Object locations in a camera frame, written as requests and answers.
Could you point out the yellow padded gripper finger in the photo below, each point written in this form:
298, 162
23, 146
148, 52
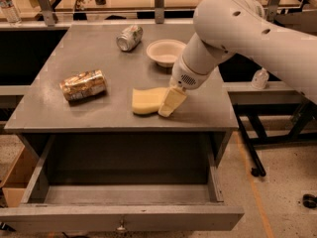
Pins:
173, 98

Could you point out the plastic water bottle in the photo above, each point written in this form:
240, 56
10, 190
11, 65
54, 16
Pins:
10, 12

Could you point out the yellow sponge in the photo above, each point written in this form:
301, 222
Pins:
147, 101

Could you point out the black caster wheel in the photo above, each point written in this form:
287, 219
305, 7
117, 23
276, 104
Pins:
309, 200

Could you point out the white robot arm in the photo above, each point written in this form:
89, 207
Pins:
223, 28

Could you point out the cardboard box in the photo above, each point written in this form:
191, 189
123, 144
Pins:
16, 180

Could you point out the metal railing frame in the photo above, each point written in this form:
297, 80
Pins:
159, 4

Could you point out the white bowl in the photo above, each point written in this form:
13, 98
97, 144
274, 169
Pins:
165, 52

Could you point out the silver green soda can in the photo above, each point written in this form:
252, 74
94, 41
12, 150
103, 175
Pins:
129, 38

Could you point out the open grey top drawer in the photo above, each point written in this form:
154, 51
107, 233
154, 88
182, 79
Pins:
155, 182

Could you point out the crushed gold soda can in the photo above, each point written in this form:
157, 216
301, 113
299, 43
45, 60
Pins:
83, 85

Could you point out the grey cabinet with drawer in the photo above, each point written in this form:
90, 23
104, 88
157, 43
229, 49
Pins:
102, 133

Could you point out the hand sanitizer bottle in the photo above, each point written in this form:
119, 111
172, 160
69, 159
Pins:
260, 79

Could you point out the drawer knob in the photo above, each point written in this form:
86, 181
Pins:
121, 227

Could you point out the black metal stand leg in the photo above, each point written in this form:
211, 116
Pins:
258, 170

